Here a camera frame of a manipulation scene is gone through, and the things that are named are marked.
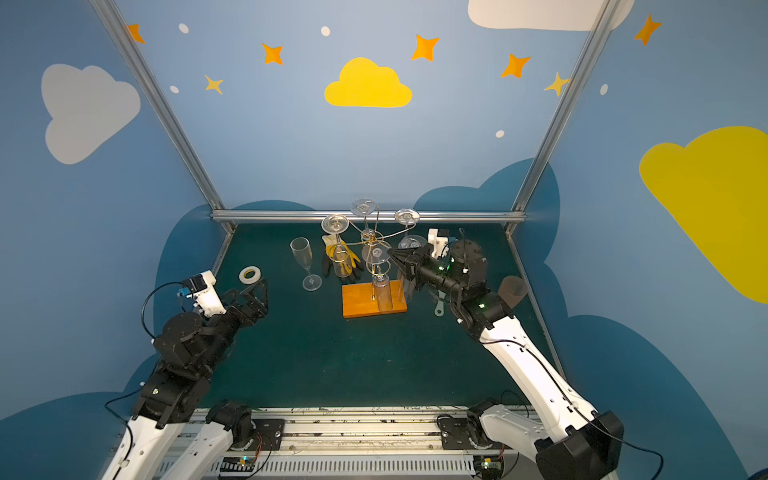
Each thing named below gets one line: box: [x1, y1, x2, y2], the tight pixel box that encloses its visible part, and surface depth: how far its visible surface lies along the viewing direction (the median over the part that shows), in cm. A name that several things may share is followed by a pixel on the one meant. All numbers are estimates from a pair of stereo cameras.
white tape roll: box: [238, 266, 262, 285], surface depth 107 cm
